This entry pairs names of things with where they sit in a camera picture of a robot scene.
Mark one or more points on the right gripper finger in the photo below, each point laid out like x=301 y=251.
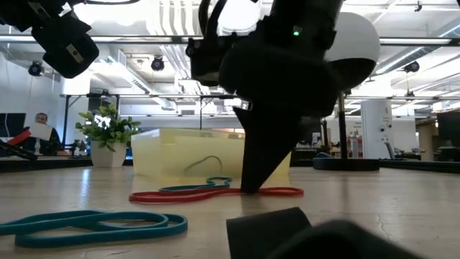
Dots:
x=266 y=144

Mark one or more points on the red rubber band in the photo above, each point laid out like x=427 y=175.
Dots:
x=161 y=197

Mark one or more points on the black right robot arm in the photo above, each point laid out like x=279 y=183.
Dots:
x=312 y=18

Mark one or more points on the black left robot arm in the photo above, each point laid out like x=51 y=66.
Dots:
x=21 y=11

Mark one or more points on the black rubber strip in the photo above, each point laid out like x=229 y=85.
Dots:
x=266 y=234

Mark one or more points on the yellow translucent plastic bin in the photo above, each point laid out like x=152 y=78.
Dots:
x=172 y=154

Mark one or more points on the black spotlight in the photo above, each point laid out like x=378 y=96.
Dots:
x=157 y=64
x=412 y=67
x=36 y=68

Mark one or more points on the black monitor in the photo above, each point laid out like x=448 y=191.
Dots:
x=311 y=133
x=12 y=124
x=449 y=129

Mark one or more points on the person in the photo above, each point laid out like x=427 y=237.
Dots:
x=42 y=118

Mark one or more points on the white globe table lamp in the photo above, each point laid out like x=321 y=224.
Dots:
x=359 y=39

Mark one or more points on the white paper sheet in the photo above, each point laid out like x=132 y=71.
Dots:
x=40 y=131

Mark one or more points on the green plant in white pot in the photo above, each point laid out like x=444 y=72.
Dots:
x=108 y=129

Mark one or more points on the white column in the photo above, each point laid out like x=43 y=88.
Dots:
x=373 y=126

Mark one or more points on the red and black device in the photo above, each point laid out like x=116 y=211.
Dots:
x=18 y=138

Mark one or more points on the black bar with light strips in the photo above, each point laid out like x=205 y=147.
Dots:
x=176 y=39

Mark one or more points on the grey office chair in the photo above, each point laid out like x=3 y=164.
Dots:
x=390 y=149

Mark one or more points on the black metal workstation frame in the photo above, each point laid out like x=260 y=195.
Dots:
x=200 y=115

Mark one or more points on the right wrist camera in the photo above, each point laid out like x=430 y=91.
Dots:
x=208 y=61

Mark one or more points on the black aluminium table frame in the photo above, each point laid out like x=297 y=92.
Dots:
x=413 y=166

